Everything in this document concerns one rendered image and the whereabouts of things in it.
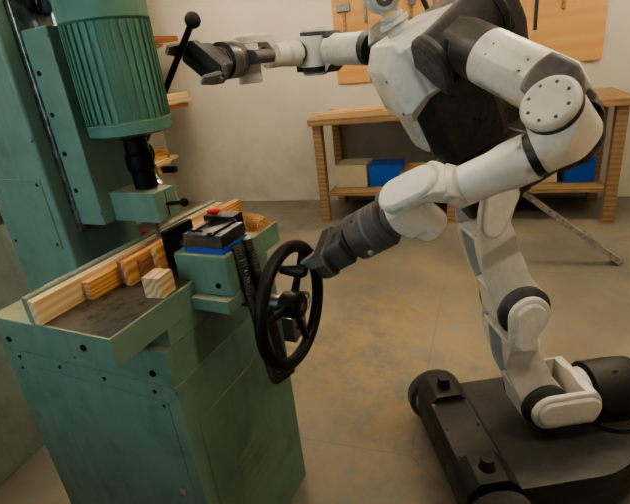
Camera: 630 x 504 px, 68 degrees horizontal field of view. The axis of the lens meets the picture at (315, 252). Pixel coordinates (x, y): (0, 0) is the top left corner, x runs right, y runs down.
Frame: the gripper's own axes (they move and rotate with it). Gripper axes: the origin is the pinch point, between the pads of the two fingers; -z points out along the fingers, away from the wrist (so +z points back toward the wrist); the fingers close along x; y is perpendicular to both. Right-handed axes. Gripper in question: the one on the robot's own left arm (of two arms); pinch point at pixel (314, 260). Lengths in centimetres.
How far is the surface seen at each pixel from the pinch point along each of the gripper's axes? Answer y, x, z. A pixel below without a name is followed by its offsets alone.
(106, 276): 24.1, -9.0, -35.4
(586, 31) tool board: -107, 329, 69
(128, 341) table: 15.2, -23.6, -24.9
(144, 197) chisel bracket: 29.7, 7.8, -28.0
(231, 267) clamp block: 9.2, -3.6, -13.8
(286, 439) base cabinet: -50, 0, -57
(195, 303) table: 8.0, -7.6, -24.9
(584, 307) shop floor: -157, 121, 9
